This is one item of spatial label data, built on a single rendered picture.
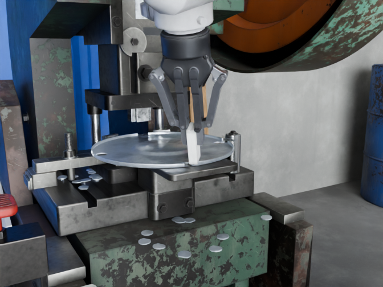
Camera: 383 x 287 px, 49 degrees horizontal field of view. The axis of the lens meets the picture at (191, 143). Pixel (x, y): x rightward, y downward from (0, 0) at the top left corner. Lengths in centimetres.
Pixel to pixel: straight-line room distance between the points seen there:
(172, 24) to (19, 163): 66
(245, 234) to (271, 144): 189
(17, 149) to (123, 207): 41
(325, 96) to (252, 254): 220
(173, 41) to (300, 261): 55
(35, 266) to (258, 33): 76
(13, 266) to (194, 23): 44
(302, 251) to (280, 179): 196
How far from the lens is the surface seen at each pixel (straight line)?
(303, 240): 93
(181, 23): 61
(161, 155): 80
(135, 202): 85
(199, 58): 65
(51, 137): 110
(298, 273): 96
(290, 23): 103
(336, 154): 322
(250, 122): 262
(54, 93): 109
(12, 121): 116
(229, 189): 96
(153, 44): 88
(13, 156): 115
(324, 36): 93
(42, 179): 91
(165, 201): 84
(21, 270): 71
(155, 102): 90
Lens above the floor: 98
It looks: 13 degrees down
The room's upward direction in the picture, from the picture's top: straight up
